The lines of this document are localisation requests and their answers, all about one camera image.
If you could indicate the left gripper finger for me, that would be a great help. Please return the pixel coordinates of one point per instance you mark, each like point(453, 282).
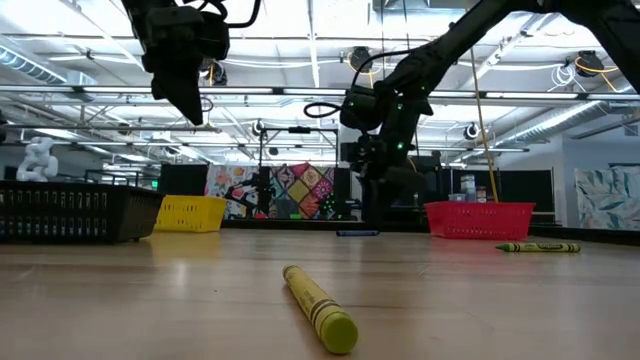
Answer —
point(182, 97)

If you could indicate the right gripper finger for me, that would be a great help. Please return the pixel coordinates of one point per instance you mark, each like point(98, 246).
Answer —
point(377, 207)

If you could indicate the green crayon with yellow wrapper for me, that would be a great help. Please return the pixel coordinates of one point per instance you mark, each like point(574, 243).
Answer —
point(540, 247)

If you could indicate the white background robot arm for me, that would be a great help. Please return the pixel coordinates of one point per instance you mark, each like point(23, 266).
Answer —
point(37, 160)

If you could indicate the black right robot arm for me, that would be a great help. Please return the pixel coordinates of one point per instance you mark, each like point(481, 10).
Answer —
point(450, 45)

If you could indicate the black background robot arm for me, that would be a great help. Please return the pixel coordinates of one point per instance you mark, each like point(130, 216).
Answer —
point(260, 192)

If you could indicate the long ceiling light bar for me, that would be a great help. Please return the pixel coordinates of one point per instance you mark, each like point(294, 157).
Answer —
point(250, 91)

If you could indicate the colourful patchwork quilt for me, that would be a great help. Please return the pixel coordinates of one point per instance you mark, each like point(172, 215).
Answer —
point(300, 192)

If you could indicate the small black ceiling reel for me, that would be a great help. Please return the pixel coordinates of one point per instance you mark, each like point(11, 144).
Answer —
point(257, 128)
point(471, 132)

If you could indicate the stacked storage boxes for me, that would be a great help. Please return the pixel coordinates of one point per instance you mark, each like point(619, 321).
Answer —
point(470, 187)

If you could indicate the floral patterned cloth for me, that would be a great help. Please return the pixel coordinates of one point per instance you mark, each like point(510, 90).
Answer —
point(217, 185)

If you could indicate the red plastic basket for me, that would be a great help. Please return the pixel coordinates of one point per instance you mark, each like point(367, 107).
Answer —
point(480, 222)

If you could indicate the yellow plastic basket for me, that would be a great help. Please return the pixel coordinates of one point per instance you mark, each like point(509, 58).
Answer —
point(190, 214)

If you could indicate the black plastic basket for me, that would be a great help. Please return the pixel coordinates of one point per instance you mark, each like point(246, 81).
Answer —
point(125, 215)

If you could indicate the leaf patterned cloth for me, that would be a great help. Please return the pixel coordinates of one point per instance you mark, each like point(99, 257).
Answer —
point(610, 200)

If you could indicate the black background station frame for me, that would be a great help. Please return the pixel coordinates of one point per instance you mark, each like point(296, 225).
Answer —
point(299, 130)

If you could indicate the silver ceiling air duct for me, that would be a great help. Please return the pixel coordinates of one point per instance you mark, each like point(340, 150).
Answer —
point(30, 65)
point(550, 125)

